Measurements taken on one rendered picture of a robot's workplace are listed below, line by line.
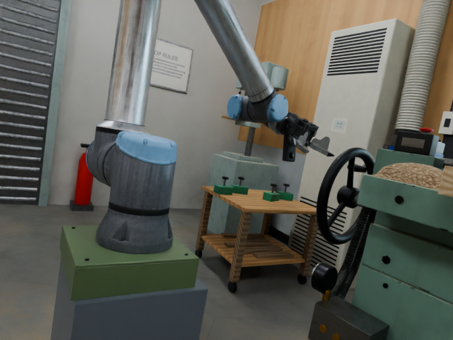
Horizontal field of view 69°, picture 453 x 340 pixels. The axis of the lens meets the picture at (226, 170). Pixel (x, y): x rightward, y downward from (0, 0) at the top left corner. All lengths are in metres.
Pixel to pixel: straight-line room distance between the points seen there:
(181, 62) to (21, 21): 1.39
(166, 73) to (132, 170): 2.77
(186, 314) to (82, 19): 2.90
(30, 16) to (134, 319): 2.84
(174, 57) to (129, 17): 2.56
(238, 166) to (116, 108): 1.97
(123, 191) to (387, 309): 0.61
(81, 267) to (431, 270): 0.66
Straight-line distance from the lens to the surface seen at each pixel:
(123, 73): 0.98
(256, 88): 1.06
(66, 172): 3.37
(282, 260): 2.25
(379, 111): 2.36
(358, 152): 0.99
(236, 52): 1.02
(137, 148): 0.78
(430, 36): 2.45
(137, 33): 1.00
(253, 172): 2.92
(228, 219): 2.91
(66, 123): 3.32
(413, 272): 0.73
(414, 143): 0.89
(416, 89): 2.36
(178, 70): 3.56
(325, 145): 1.21
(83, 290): 0.76
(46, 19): 3.32
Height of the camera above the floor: 0.93
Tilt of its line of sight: 7 degrees down
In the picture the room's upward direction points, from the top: 10 degrees clockwise
